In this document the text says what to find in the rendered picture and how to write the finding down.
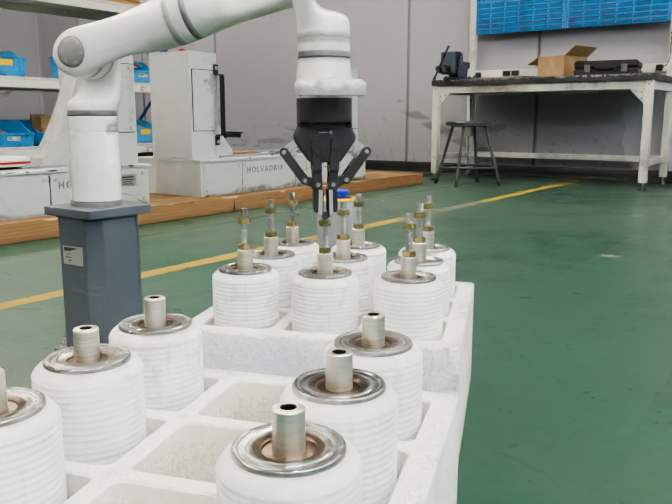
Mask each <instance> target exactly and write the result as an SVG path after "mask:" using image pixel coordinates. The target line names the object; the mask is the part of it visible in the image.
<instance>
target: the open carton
mask: <svg viewBox="0 0 672 504"><path fill-rule="evenodd" d="M597 48H598V47H592V46H583V45H575V46H573V47H572V48H571V49H570V50H569V51H568V52H567V53H566V54H565V55H557V56H544V57H537V58H536V59H534V60H533V61H532V62H530V63H529V64H527V65H535V66H538V72H537V77H543V76H571V75H574V70H575V68H574V64H575V62H576V61H587V57H588V56H589V55H590V54H591V53H593V52H594V51H595V50H596V49H597Z"/></svg>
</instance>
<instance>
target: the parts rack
mask: <svg viewBox="0 0 672 504"><path fill-rule="evenodd" d="M134 7H136V5H130V4H123V3H117V2H111V1H104V0H0V8H1V9H8V10H16V11H24V12H31V13H39V14H47V15H55V16H62V17H70V18H78V19H85V20H93V21H100V20H104V19H107V18H110V17H113V16H116V15H118V14H121V13H123V12H125V11H127V10H129V9H132V8H134ZM134 88H135V92H147V93H150V83H136V82H134ZM0 90H11V91H40V92H60V87H59V79H58V78H39V77H20V76H0ZM150 106H151V100H150V102H149V103H148V105H147V106H146V108H145V109H144V111H143V113H142V114H141V116H140V117H139V119H138V120H142V118H143V117H144V115H145V114H146V112H147V110H148V109H149V107H150ZM146 145H148V146H146ZM37 148H38V146H33V147H7V148H0V156H26V157H30V156H31V155H32V154H33V153H34V152H35V151H36V149H37ZM137 149H138V153H141V152H153V143H137Z"/></svg>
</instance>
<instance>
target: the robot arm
mask: <svg viewBox="0 0 672 504"><path fill-rule="evenodd" d="M292 7H294V11H295V16H296V23H297V38H298V39H297V40H298V65H297V73H296V82H295V83H294V95H295V96H296V111H297V127H296V131H295V133H294V135H293V140H292V141H291V142H290V143H288V144H287V145H286V146H284V147H280V148H279V150H278V153H279V154H280V156H281V157H282V158H283V160H284V161H285V162H286V164H287V165H288V166H289V168H290V169H291V170H292V172H293V173H294V174H295V176H296V177H297V178H298V180H299V181H300V182H301V183H302V184H303V185H307V186H310V187H311V188H312V190H313V191H312V208H313V211H314V212H315V213H317V216H318V217H323V211H324V190H323V189H322V186H323V181H322V163H325V162H326V163H327V189H326V210H327V211H328V217H333V212H337V209H338V199H337V190H338V188H339V187H340V186H342V185H344V184H349V183H350V182H351V180H352V179H353V177H354V176H355V175H356V173H357V172H358V170H359V169H360V168H361V166H362V165H363V163H364V162H365V161H366V159H367V158H368V156H369V155H370V153H371V149H370V148H369V147H366V146H364V145H363V144H361V143H360V142H358V141H357V140H356V135H355V133H354V131H353V128H352V96H365V95H366V83H365V81H364V80H363V79H352V72H351V64H350V22H349V19H348V17H347V16H346V15H344V14H342V13H339V12H336V11H332V10H328V9H325V8H323V7H321V6H319V5H318V4H317V2H316V1H315V0H151V1H148V2H146V3H143V4H141V5H138V6H136V7H134V8H132V9H129V10H127V11H125V12H123V13H121V14H118V15H116V16H113V17H110V18H107V19H104V20H100V21H96V22H92V23H88V24H84V25H80V26H76V27H73V28H70V29H68V30H66V31H64V32H63V33H62V34H61V35H60V36H59V37H58V38H57V40H56V42H55V44H54V47H53V59H54V62H55V64H56V65H57V67H58V68H59V69H60V70H61V71H62V72H64V73H65V74H67V75H69V76H72V77H74V78H77V92H76V94H75V96H74V97H73V98H71V99H70V100H69V101H68V102H67V122H68V136H69V151H70V156H69V157H68V173H69V188H70V203H71V205H73V206H74V207H79V208H103V207H114V206H120V205H122V183H121V165H120V146H119V129H118V105H119V103H120V99H121V61H120V59H121V58H124V57H127V56H130V55H135V54H141V53H149V52H156V51H162V50H168V49H173V48H177V47H181V46H184V45H187V44H190V43H192V42H195V41H198V40H200V39H203V38H206V37H208V36H210V35H213V34H215V33H218V32H220V31H223V30H225V29H227V28H230V27H233V26H235V25H238V24H241V23H243V22H246V21H249V20H253V19H256V18H259V17H263V16H266V15H269V14H273V13H276V12H279V11H283V10H286V9H291V8H292ZM296 147H298V148H299V149H300V151H301V152H302V154H303V155H304V156H305V158H306V159H307V160H308V161H309V162H310V165H311V175H312V177H309V176H307V175H306V174H305V172H304V171H303V170H302V168H301V167H300V166H299V164H298V163H297V161H296V160H295V158H296V157H297V152H296ZM351 147H353V150H352V156H353V159H352V160H351V162H350V163H349V165H348V166H347V167H346V169H345V170H344V172H343V173H342V174H341V175H340V176H338V172H339V162H340V161H342V159H343V158H344V157H345V155H346V154H347V152H348V151H349V149H350V148H351Z"/></svg>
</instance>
